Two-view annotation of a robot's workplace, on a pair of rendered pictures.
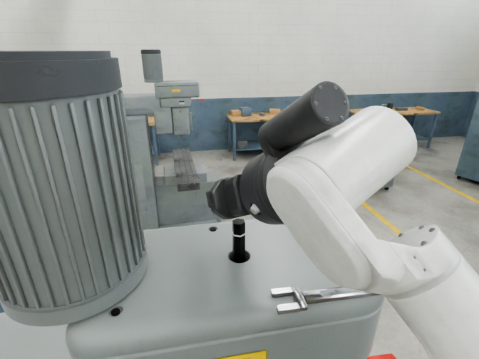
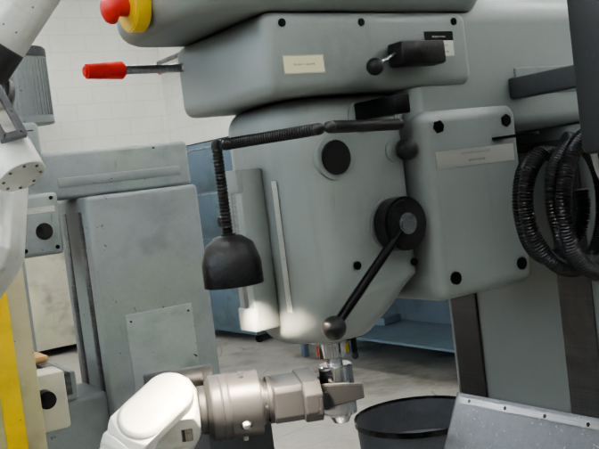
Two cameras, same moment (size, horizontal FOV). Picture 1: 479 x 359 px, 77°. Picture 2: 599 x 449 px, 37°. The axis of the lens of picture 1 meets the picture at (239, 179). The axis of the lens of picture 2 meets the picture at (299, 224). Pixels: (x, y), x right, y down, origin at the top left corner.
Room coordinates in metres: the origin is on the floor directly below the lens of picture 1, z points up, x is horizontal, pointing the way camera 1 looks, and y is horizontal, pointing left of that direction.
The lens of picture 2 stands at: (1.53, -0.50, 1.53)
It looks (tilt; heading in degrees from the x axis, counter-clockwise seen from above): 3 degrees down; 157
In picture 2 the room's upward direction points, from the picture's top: 7 degrees counter-clockwise
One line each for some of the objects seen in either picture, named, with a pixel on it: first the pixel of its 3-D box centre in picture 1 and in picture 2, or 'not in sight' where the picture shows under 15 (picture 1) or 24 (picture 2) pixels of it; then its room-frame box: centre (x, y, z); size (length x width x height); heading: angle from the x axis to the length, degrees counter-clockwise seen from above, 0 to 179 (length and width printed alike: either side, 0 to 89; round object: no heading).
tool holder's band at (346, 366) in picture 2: not in sight; (334, 367); (0.42, 0.00, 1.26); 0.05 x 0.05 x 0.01
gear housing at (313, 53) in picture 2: not in sight; (324, 65); (0.41, 0.04, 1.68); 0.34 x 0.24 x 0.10; 101
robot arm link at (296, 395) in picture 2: not in sight; (273, 400); (0.40, -0.09, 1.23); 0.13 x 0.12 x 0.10; 166
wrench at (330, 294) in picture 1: (356, 290); not in sight; (0.33, -0.17, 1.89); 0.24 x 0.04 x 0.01; 99
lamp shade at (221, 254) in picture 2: not in sight; (231, 259); (0.52, -0.16, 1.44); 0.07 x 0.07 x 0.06
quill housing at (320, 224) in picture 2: not in sight; (320, 219); (0.42, 0.00, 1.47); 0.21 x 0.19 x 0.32; 11
